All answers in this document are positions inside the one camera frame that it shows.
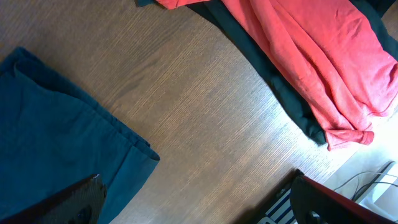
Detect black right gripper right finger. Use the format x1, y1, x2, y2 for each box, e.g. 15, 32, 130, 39
290, 175, 393, 224

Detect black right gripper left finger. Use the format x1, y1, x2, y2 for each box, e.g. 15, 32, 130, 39
1, 174, 107, 224

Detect navy blue shorts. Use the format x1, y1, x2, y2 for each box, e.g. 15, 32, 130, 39
1, 47, 160, 223

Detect striped blue white cloth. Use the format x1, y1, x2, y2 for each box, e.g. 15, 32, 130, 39
257, 189, 297, 224

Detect red t-shirt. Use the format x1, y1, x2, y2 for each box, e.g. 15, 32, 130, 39
154, 0, 398, 152

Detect black garment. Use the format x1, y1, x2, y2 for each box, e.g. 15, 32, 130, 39
135, 0, 398, 146

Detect white box with cables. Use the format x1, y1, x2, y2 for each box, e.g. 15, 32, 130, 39
333, 161, 397, 223

